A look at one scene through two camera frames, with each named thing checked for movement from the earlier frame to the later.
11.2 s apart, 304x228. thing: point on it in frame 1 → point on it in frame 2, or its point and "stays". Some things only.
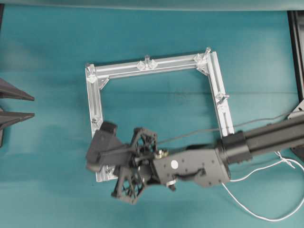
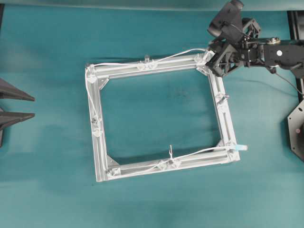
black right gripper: x=141 y=168 → x=227 y=55
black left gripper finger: x=7 y=118 stays
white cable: x=289 y=160 → x=234 y=147
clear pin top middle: x=147 y=64 stays
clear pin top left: x=91 y=73 stays
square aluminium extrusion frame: x=98 y=74 stays
